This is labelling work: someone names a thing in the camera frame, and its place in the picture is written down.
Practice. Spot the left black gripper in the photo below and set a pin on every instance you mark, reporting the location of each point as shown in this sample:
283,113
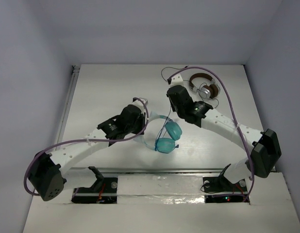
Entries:
142,119

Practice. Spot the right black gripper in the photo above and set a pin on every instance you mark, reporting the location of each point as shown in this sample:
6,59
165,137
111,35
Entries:
174,108

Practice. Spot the teal cat-ear headphones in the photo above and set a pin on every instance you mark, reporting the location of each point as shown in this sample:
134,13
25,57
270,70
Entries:
167,137

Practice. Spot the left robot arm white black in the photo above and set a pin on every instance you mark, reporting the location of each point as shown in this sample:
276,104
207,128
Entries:
47,171

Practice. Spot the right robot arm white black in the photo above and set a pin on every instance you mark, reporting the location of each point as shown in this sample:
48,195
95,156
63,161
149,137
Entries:
262,147

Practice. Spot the brown silver headphones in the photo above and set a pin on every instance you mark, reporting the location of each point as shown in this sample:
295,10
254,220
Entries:
207,91

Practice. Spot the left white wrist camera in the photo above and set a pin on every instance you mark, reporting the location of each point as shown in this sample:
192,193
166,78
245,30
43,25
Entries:
141,103

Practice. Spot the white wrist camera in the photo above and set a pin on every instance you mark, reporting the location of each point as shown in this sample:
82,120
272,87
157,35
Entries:
141,103
175,80

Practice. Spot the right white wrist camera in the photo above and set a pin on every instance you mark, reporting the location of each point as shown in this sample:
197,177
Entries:
175,80

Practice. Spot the metal rail front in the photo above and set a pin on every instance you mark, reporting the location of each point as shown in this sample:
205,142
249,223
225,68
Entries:
160,170

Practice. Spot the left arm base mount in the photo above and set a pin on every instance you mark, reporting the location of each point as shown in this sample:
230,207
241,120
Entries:
102,191

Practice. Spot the left edge metal rail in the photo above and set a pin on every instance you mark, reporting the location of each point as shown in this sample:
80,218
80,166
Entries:
68,101

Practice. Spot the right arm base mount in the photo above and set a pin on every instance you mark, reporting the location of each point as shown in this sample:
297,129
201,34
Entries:
219,190

